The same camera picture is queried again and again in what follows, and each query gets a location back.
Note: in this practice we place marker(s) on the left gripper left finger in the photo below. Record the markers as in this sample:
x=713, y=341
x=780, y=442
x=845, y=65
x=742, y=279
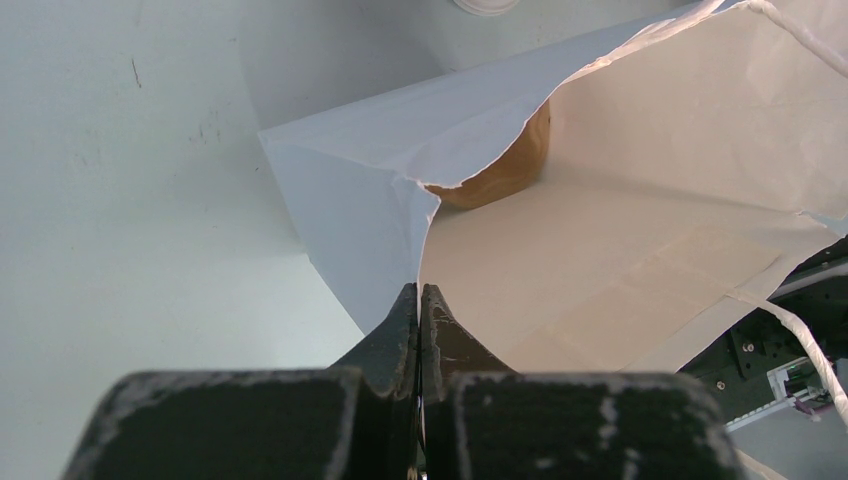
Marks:
x=356, y=419

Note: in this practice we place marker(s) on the white paper bag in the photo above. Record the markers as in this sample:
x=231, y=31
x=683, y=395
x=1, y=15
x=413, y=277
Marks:
x=693, y=164

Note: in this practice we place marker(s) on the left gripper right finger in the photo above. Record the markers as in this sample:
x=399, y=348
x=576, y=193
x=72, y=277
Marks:
x=483, y=420

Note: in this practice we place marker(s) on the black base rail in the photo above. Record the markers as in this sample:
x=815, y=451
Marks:
x=759, y=367

